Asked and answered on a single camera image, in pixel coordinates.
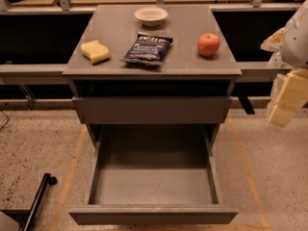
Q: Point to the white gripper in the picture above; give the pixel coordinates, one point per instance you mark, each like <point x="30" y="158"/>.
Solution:
<point x="295" y="45"/>

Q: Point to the white ceramic bowl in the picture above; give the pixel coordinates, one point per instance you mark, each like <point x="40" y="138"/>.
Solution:
<point x="151" y="16"/>

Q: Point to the blue chip bag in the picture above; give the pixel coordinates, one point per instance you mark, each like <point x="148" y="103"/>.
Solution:
<point x="148" y="50"/>

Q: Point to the yellow sponge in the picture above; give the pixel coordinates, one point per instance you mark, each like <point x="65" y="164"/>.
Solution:
<point x="95" y="51"/>

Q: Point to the grey drawer cabinet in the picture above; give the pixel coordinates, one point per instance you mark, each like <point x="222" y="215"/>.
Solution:
<point x="184" y="73"/>

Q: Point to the black metal stand leg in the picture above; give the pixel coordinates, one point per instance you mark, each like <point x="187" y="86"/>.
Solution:
<point x="23" y="219"/>

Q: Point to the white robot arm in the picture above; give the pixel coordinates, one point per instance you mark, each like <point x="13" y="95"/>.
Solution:
<point x="289" y="45"/>

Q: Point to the open grey middle drawer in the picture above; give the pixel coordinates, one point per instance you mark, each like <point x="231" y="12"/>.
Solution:
<point x="156" y="174"/>

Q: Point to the red apple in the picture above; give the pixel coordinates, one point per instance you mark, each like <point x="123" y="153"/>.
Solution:
<point x="208" y="45"/>

